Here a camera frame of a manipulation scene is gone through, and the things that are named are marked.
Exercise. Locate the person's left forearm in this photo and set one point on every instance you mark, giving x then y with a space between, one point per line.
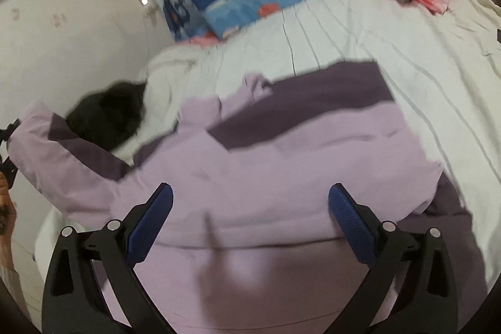
9 279

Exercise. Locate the purple two-tone jacket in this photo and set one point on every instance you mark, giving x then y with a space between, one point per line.
282 169

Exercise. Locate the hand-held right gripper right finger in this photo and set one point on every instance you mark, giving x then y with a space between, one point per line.
351 224

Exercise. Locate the white striped bed sheet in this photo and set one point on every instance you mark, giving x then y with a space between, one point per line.
352 40

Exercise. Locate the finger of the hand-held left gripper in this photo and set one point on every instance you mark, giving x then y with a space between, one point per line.
8 130
9 169

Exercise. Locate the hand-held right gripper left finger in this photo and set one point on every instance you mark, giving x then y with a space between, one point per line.
153 223

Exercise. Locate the black garment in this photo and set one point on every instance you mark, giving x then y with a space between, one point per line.
105 118

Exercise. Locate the person's left hand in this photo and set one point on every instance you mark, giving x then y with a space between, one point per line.
6 193

